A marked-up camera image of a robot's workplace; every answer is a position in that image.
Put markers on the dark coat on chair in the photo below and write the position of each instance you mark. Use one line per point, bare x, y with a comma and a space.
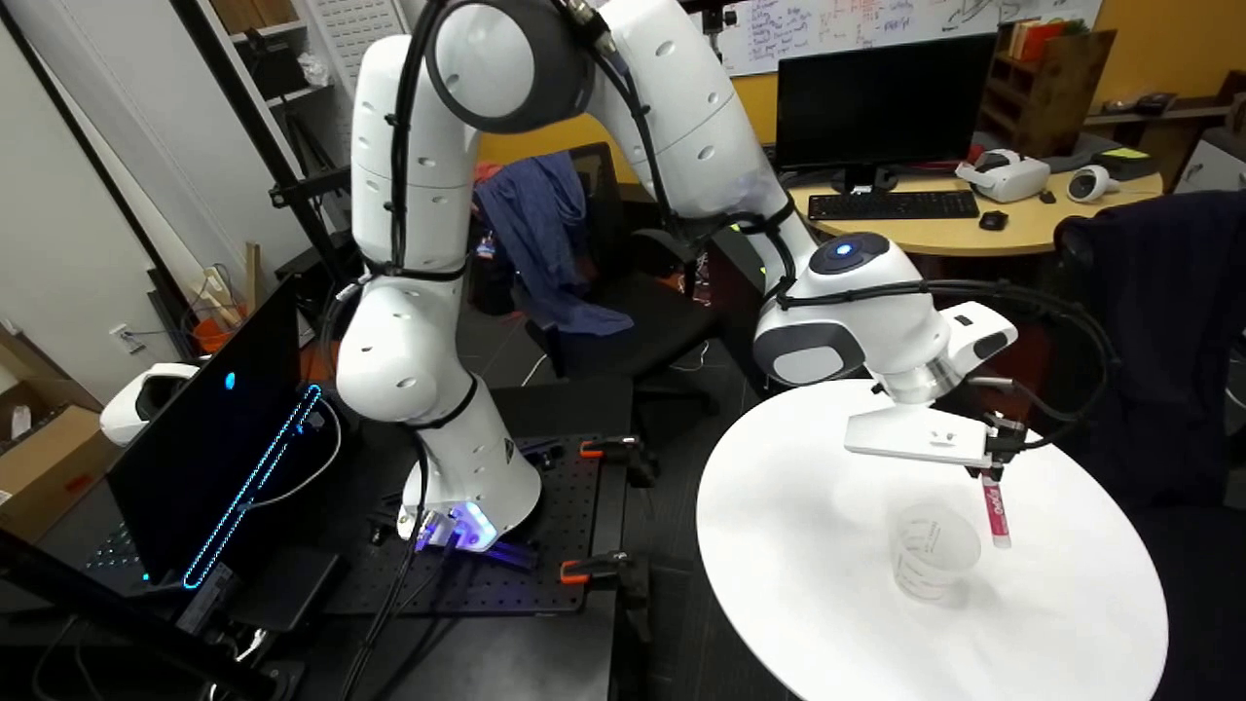
1155, 335

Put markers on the white VR controller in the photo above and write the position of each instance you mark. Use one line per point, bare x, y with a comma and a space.
1092, 179

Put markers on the orange black clamp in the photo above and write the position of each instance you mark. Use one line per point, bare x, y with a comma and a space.
619, 452
599, 569

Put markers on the black keyboard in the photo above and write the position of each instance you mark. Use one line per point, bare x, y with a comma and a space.
896, 205

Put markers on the curved wooden desk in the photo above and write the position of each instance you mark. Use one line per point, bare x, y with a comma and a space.
1036, 225

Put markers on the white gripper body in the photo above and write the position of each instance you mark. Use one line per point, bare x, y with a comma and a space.
909, 439

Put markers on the clear plastic cup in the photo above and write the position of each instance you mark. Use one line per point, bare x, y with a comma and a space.
931, 557

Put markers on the black tripod pole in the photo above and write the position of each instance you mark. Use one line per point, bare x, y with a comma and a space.
90, 605

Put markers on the whiteboard with writing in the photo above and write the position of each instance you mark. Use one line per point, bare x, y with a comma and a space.
830, 25

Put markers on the white black handheld device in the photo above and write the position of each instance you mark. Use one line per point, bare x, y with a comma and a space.
138, 395

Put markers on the white VR headset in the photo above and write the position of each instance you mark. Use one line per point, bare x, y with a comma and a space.
1008, 175

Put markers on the black computer monitor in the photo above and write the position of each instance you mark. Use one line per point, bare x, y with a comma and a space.
891, 103

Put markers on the black computer mouse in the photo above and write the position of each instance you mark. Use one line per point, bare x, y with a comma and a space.
994, 218

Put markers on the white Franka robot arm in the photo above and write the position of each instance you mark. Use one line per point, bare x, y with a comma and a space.
413, 323

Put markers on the blue jacket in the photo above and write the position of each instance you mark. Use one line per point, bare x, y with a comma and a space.
548, 245

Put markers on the black perforated mounting table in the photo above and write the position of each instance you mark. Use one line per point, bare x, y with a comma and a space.
521, 637

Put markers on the large cardboard box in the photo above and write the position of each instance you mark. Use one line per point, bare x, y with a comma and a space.
46, 452

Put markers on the wooden shelf unit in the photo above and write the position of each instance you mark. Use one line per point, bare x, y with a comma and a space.
1053, 82

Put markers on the red capped marker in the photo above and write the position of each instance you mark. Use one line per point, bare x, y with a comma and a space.
1000, 510

